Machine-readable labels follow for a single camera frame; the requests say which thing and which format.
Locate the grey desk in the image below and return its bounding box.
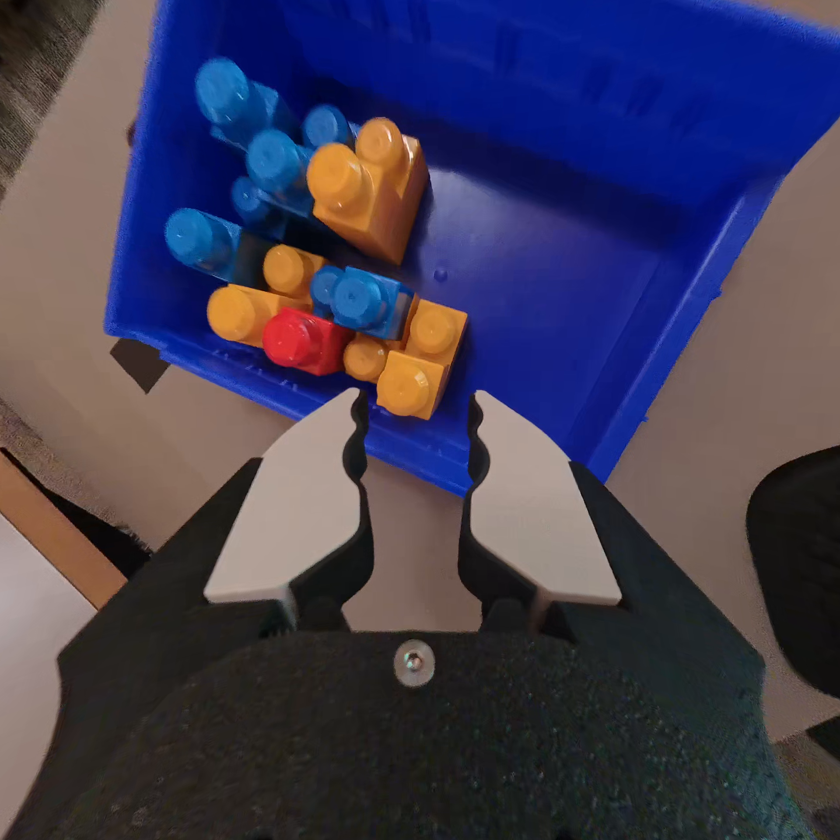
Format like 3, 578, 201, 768
0, 449, 129, 788

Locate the blue plastic bin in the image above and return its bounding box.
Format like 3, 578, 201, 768
104, 0, 840, 501

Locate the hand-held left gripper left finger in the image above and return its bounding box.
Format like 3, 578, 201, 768
203, 387, 375, 631

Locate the pile of colourful mega blocks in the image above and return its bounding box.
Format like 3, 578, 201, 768
164, 57, 471, 421

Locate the black office chair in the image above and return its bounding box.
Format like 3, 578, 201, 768
745, 445, 840, 746

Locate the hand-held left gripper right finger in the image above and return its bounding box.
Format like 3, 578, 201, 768
458, 390, 623, 632

